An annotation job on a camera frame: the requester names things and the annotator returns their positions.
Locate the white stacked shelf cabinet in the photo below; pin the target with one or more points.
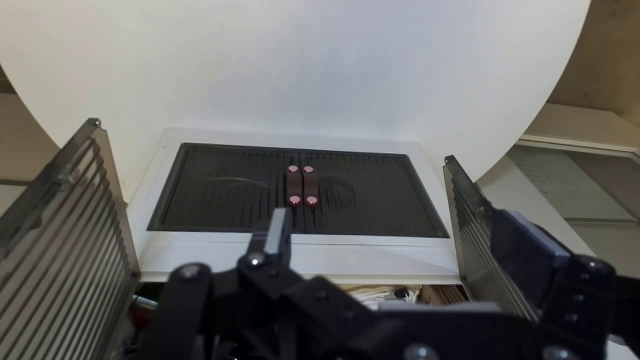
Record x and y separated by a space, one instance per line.
300 257

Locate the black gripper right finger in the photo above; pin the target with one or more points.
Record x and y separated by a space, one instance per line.
573 301

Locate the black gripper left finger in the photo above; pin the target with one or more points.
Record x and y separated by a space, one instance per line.
266 301

